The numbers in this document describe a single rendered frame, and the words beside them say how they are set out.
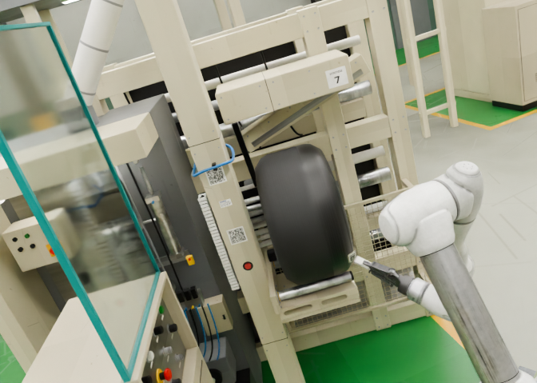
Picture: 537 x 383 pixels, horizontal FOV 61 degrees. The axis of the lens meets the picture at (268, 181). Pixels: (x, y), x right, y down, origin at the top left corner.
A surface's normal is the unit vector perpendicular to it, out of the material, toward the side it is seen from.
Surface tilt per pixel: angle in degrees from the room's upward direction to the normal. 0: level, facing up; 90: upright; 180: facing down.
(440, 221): 65
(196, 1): 90
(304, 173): 35
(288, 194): 47
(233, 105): 90
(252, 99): 90
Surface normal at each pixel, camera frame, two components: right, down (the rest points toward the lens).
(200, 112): 0.07, 0.36
